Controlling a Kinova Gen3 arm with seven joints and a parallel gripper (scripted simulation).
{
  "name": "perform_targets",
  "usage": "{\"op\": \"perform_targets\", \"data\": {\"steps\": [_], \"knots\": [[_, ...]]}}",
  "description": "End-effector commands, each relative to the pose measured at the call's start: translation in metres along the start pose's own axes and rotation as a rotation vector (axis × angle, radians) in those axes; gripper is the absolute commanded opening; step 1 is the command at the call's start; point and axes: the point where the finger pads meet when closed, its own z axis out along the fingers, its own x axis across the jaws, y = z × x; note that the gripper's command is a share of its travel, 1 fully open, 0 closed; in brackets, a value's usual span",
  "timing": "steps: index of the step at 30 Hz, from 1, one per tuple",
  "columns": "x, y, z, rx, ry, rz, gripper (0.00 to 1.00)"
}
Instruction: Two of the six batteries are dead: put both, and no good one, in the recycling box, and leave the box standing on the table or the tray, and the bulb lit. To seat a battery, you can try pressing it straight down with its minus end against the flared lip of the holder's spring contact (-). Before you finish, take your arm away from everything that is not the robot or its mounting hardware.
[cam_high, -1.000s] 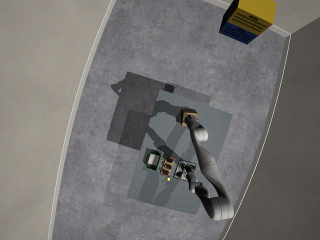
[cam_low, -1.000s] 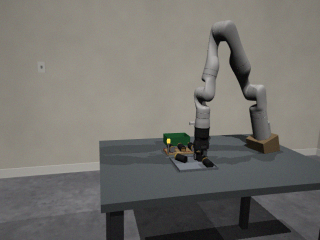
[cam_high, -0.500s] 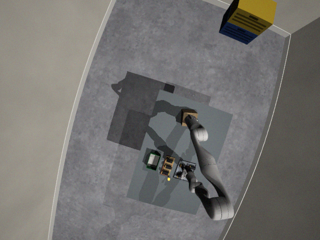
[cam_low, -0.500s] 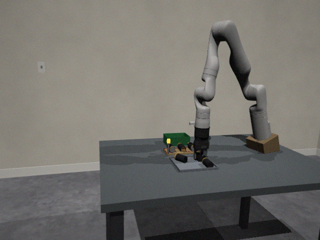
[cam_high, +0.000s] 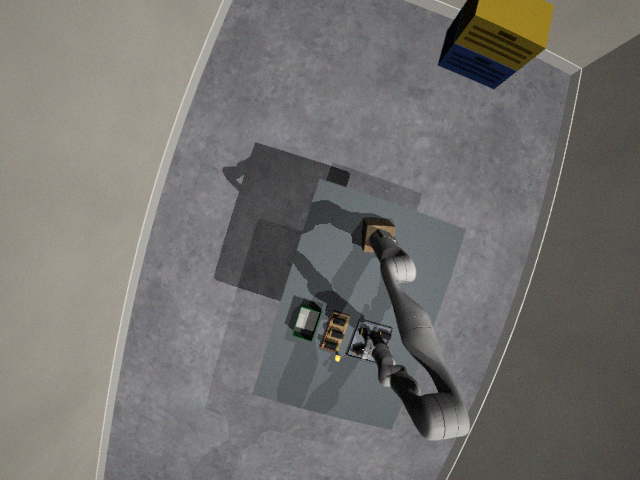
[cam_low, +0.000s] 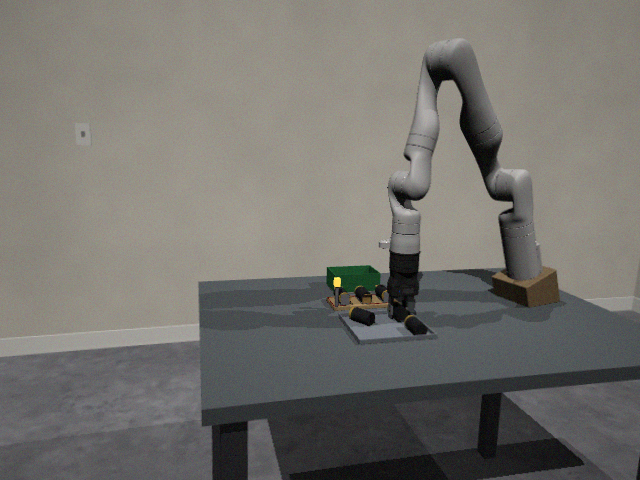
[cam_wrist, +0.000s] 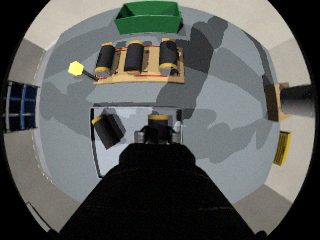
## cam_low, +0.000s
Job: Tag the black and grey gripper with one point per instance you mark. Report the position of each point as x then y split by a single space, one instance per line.
404 265

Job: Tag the green open-top box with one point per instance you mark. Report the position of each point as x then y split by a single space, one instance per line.
358 276

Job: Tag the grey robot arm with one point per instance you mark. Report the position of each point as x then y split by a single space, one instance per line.
455 60

